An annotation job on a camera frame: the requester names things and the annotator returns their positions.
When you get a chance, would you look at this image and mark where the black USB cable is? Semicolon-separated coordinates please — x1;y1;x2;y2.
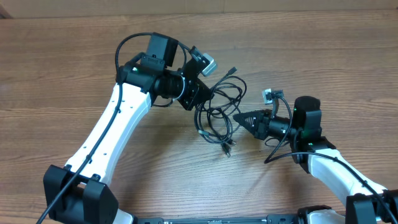
193;67;248;158

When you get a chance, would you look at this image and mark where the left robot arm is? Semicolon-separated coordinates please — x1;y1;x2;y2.
42;32;217;224

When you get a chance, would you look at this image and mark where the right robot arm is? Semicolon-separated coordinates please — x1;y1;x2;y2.
233;93;397;223

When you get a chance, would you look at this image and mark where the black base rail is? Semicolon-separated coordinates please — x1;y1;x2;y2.
132;214;307;224

